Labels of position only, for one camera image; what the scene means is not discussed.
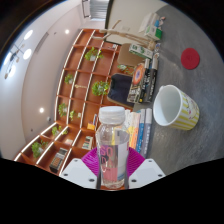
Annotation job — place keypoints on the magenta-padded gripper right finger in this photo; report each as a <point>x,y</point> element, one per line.
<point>146,170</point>

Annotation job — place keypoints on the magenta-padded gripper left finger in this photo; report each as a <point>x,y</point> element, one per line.
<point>78,170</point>

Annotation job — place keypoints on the clear bottle with pink label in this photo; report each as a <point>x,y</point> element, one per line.
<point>112,146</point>

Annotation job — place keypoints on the white mug with yellow stripes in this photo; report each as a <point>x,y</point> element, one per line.
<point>183,113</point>

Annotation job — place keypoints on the brown shelf unit with plants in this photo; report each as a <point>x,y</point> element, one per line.
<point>80,100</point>

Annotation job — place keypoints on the dark blue chair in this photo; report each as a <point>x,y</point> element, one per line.
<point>120,88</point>

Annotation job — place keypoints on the black book with orange nebula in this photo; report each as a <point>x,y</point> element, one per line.
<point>137,83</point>

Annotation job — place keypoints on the tall green and white carton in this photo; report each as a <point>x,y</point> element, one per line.
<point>141,51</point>

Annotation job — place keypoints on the flat round red coaster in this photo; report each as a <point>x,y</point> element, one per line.
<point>190,58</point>

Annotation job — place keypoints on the wooden artist mannequin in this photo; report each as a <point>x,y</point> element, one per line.
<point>133,37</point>

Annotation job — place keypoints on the flat green and white box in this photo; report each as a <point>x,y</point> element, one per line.
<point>154,32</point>

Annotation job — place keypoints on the ceiling lights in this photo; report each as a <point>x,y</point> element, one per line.
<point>28,34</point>

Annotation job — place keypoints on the white box stack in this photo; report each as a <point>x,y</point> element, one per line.
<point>148,20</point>

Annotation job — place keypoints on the grey curtain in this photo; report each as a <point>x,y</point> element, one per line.
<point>99,8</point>

